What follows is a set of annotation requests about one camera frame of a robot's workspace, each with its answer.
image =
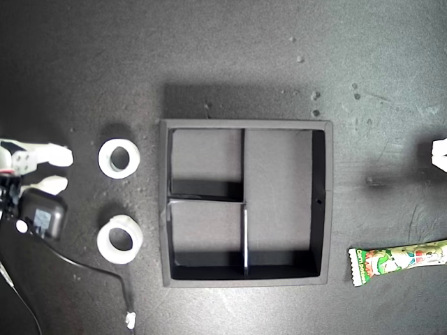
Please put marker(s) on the black tray with wells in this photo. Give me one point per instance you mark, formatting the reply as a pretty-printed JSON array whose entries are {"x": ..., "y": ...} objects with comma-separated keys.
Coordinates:
[{"x": 276, "y": 164}]

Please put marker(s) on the white tape roll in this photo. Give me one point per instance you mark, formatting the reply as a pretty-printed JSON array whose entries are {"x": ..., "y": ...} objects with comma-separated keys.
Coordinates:
[
  {"x": 104, "y": 244},
  {"x": 104, "y": 164}
]

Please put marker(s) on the green printed snack bar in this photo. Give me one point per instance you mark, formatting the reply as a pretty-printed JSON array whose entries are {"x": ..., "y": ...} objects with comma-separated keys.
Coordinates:
[{"x": 391, "y": 261}]

